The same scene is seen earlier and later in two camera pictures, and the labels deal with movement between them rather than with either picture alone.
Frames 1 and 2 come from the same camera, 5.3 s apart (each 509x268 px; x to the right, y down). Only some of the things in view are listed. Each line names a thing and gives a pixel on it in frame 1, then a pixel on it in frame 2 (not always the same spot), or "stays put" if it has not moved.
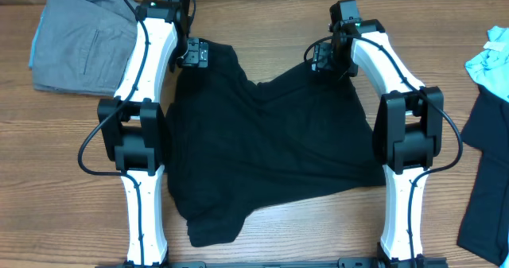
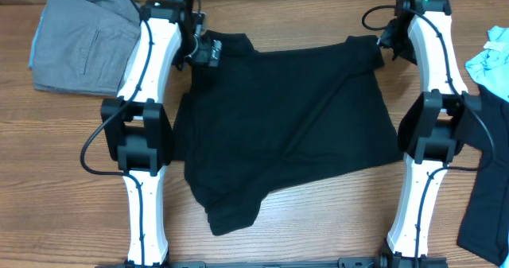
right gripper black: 321,60 to 389,40
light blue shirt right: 490,67 stays put
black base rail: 402,262 stays put
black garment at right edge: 484,229 stays put
